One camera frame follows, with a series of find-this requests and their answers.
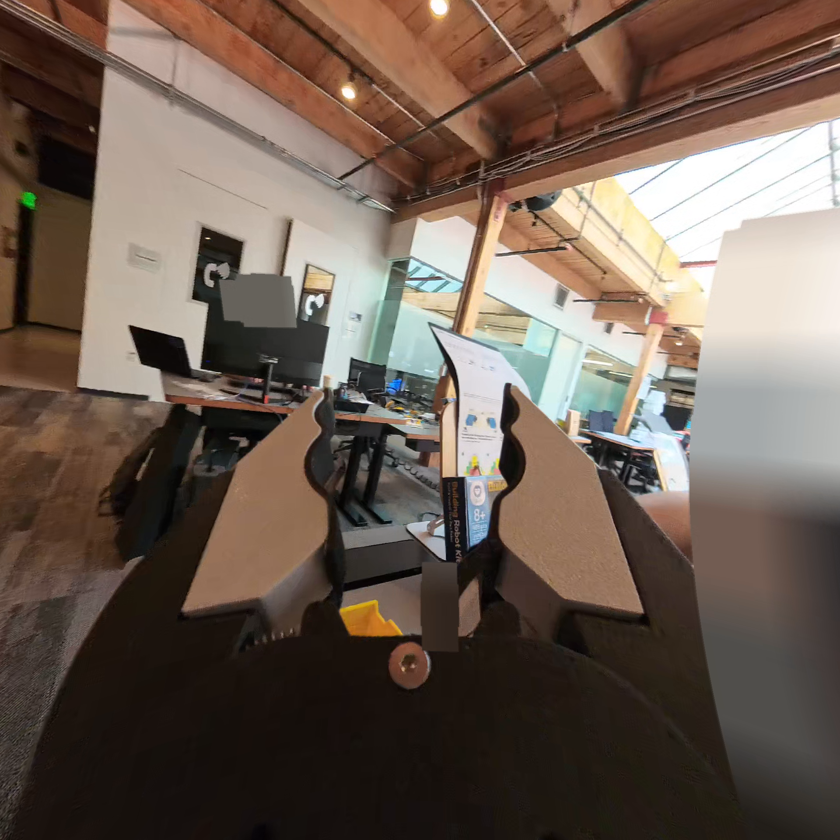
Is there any white instruction sheet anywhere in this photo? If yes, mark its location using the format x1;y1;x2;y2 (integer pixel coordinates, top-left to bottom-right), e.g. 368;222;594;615
430;323;526;480

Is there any person's right forearm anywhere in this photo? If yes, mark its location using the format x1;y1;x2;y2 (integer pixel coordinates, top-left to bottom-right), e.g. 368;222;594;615
637;491;695;567

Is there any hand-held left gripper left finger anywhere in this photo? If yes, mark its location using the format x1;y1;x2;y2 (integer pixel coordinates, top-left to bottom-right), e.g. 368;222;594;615
180;387;347;641

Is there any yellow storage bin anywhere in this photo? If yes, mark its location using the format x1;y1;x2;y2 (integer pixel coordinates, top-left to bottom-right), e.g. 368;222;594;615
340;599;403;637

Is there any black computer monitor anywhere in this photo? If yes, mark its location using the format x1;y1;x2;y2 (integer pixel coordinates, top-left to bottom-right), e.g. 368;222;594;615
203;305;329;401

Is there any wooden support post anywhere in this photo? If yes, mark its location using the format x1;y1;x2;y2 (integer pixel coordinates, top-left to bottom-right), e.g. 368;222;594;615
617;322;665;434
453;180;506;339

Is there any background office desk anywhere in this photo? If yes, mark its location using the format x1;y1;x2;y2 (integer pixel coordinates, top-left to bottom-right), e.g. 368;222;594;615
577;427;665;493

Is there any dark bag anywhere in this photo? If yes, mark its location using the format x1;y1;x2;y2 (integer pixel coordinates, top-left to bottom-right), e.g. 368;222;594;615
98;407;204;560

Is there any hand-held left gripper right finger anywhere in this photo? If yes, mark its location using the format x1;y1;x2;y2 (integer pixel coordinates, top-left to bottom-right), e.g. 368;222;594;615
479;382;645;641

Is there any black laptop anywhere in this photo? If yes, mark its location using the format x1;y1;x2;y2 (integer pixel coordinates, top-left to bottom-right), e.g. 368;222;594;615
128;325;211;382

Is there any black ceiling pipe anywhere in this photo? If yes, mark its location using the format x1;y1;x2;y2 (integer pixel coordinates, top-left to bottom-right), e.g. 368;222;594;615
338;0;657;181

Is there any frosted glass partition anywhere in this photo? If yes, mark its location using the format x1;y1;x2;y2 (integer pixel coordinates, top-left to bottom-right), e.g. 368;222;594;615
369;258;559;398

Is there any black office chair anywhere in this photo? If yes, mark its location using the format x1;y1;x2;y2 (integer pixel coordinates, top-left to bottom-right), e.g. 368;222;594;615
348;357;388;403

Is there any wooden office desk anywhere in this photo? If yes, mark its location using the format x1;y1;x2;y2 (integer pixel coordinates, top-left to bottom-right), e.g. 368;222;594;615
161;374;441;526

